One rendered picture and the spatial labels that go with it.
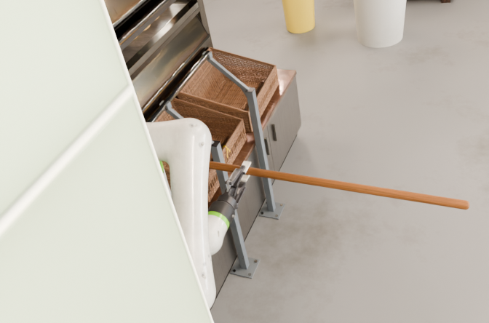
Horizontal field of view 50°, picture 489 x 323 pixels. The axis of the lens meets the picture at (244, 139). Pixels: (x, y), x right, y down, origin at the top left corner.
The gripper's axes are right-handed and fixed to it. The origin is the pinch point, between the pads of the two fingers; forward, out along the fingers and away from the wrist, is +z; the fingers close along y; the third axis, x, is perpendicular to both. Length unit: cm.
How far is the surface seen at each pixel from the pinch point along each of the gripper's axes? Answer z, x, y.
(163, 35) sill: 104, -95, 1
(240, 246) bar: 39, -36, 98
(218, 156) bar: 39, -35, 30
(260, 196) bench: 83, -41, 101
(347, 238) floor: 77, 16, 119
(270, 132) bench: 113, -41, 73
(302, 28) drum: 334, -91, 113
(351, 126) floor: 187, -7, 119
